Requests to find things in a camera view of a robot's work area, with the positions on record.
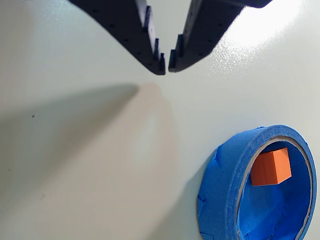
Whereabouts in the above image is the orange cube block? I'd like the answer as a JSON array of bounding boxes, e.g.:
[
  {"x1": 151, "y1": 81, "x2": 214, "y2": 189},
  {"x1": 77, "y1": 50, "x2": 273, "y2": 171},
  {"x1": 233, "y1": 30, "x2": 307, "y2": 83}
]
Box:
[{"x1": 250, "y1": 147, "x2": 292, "y2": 187}]

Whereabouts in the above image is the blue tape roll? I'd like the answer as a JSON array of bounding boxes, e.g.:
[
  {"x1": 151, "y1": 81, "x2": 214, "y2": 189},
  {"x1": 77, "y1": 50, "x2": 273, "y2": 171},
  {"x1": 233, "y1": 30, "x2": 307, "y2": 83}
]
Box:
[{"x1": 197, "y1": 124, "x2": 318, "y2": 240}]

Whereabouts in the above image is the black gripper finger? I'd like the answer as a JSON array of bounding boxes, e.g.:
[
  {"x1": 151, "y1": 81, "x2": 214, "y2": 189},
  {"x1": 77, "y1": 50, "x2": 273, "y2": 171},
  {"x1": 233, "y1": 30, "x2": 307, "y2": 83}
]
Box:
[
  {"x1": 68, "y1": 0, "x2": 167, "y2": 76},
  {"x1": 168, "y1": 0, "x2": 272, "y2": 74}
]

